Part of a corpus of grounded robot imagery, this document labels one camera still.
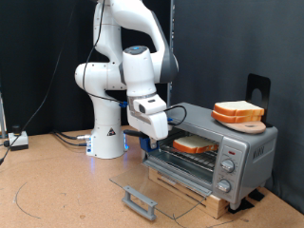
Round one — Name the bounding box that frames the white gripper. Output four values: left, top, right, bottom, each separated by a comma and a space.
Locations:
127, 107, 170, 150

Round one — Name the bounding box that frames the toy bread slice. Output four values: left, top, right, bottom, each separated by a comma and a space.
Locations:
214, 100, 266, 117
211, 110, 263, 124
172, 134, 219, 155

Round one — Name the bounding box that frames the metal oven rack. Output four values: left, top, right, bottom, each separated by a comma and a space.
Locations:
150, 130, 221, 172

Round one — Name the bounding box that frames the silver oven knob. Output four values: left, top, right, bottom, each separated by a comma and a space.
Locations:
216, 179, 232, 194
220, 158, 237, 174

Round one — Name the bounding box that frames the silver toaster oven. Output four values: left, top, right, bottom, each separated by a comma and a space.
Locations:
141, 102, 279, 211

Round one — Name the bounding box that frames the black tape piece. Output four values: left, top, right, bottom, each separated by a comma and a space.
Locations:
248, 188, 266, 202

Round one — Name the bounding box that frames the wooden slatted block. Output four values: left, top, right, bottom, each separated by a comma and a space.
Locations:
148, 167, 231, 219

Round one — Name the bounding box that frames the round wooden board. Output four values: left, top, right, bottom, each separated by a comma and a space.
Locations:
218, 120, 267, 135

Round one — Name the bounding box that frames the grey metal pole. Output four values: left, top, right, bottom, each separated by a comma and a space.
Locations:
166, 0, 176, 107

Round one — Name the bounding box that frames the black metal bookend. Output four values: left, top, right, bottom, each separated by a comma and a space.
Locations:
246, 73, 274, 128

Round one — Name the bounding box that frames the grey curtain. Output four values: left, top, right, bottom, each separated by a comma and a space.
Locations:
172, 0, 304, 215

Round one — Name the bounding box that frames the grey box black button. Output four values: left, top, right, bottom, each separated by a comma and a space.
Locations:
8, 124, 29, 151

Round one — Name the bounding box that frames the thin metal stand leg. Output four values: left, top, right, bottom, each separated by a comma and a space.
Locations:
0, 93, 8, 139

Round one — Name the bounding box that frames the black curtain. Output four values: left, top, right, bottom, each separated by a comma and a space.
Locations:
0, 0, 174, 137

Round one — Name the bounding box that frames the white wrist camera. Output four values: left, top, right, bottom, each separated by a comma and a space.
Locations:
132, 97, 168, 116

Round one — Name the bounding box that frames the black base cable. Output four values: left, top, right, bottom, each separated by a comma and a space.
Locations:
53, 132, 88, 147

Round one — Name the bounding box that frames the black cable silver connector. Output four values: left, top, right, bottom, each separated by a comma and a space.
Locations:
50, 128, 92, 141

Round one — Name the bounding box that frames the thin black camera cable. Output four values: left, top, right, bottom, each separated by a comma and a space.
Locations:
81, 0, 188, 127

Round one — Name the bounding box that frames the long black hanging cable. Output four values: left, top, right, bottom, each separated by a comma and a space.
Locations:
0, 0, 77, 165

